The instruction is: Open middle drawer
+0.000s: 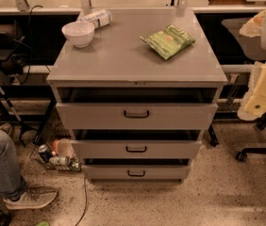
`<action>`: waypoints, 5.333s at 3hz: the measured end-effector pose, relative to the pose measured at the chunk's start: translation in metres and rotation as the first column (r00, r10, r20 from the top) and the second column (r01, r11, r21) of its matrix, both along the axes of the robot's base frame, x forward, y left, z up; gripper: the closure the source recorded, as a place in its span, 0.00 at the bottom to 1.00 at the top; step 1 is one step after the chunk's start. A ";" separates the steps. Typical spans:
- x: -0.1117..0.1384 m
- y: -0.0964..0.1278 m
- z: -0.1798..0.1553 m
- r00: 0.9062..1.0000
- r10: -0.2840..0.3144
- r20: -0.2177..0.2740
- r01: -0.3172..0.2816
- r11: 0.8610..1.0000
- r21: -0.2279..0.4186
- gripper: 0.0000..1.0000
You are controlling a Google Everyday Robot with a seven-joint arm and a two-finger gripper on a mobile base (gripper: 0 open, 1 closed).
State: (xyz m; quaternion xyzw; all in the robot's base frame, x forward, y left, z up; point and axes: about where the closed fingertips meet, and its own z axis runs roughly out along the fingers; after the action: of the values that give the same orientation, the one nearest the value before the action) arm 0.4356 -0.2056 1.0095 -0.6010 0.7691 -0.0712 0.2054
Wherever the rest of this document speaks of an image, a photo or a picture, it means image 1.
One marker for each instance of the black office chair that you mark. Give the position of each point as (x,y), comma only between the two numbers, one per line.
(247,33)

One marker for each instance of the grey top drawer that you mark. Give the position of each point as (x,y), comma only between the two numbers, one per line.
(136,116)

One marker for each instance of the grey sneaker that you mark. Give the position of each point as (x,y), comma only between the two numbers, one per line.
(35,197)

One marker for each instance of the white ceramic bowl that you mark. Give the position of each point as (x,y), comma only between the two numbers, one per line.
(79,34)

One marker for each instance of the grey drawer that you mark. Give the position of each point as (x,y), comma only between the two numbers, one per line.
(130,172)
(136,116)
(136,149)

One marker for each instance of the wire basket of cans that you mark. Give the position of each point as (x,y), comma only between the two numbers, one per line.
(51,133)

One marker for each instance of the white plastic snack package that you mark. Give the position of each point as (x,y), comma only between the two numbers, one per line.
(98,18)

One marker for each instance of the silver green can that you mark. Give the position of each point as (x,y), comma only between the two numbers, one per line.
(60,160)

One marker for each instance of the green chip bag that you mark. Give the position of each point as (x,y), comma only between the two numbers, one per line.
(169,42)

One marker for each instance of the grey drawer cabinet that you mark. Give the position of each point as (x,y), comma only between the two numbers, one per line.
(119,68)

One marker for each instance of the dark soda can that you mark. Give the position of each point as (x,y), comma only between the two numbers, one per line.
(44,153)

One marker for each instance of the grey bottom drawer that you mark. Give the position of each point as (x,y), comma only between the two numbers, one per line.
(130,172)

